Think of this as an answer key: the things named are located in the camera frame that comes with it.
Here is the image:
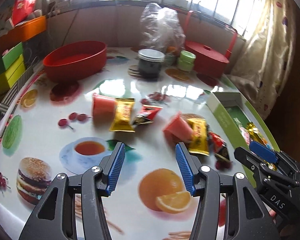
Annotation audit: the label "yellow candy packet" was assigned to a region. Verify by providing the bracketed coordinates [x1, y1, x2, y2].
[188, 118, 210, 156]
[109, 98, 135, 133]

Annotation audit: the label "green white cardboard box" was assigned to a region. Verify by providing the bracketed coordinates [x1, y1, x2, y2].
[206, 91, 281, 188]

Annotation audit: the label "cream patterned curtain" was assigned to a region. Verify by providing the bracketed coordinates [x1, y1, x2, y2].
[229, 0, 296, 119]

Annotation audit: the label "red black triangular snack packet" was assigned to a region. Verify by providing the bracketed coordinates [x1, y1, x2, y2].
[133, 105, 162, 125]

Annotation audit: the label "green yellow stacked boxes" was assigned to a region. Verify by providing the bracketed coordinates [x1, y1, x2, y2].
[0, 42, 25, 97]

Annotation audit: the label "red dark snack packet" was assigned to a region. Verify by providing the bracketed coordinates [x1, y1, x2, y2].
[208, 131, 230, 163]

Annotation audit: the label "small round teal tin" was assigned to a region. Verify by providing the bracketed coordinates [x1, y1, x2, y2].
[164, 53, 176, 66]

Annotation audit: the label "gold long snack bar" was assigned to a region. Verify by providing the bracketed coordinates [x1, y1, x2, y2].
[245, 122, 268, 146]

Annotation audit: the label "clear crumpled plastic bag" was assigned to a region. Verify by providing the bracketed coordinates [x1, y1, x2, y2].
[140, 3, 185, 53]

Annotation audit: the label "red lidded basket with handle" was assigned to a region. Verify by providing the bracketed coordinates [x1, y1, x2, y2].
[184, 10, 239, 79]

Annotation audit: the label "red oval plastic bowl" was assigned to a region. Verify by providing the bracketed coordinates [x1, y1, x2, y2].
[43, 41, 107, 83]

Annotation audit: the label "silver red sesame candy bar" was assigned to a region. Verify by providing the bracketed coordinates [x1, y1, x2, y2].
[239, 126, 251, 146]

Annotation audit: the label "glass jar with white lid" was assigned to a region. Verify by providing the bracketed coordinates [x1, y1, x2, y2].
[138, 49, 165, 79]

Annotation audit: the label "green stacked small jars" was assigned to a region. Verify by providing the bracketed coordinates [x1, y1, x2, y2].
[177, 50, 196, 72]

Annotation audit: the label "orange storage box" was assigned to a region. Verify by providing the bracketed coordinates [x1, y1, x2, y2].
[0, 16, 46, 54]

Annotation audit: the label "red jelly cup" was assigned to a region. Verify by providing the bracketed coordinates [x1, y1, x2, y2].
[162, 112, 193, 143]
[92, 93, 116, 118]

